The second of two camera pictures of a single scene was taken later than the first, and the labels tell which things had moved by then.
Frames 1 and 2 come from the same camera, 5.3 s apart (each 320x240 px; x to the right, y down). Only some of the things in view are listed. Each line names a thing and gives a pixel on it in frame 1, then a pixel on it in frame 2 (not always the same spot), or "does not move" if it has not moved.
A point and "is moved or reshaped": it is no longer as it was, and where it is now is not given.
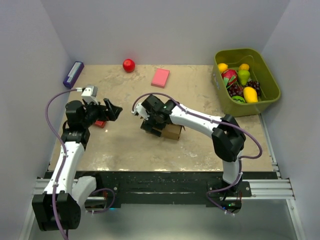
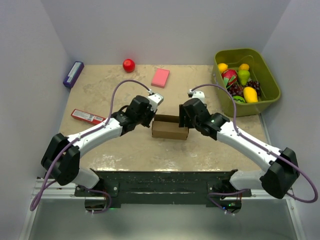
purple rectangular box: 73,74 does not move
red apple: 128,65 does not move
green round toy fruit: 238,99 does not move
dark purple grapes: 234,89 does not move
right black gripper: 148,124 to 182,113
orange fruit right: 244,66 does not move
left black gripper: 114,110 to 152,115
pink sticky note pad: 160,78 does not move
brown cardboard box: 172,131 is moved or reshaped
